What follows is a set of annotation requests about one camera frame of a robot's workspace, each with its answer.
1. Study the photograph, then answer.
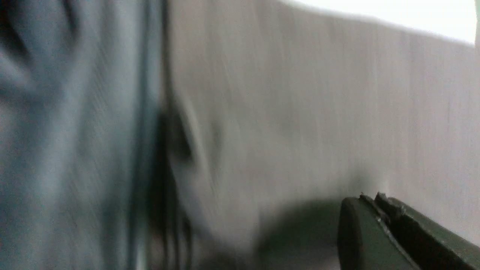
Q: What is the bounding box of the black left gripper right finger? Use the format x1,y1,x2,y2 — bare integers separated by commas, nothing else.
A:
360,193,479,270

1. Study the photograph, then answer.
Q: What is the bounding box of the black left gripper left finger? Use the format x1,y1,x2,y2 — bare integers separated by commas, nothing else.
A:
337,198,420,270

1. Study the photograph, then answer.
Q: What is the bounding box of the dark gray long-sleeved shirt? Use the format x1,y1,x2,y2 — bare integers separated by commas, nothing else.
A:
154,0,479,270

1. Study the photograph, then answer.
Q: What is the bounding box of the dark teal crumpled garment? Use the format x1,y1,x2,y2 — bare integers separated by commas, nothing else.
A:
0,0,164,270

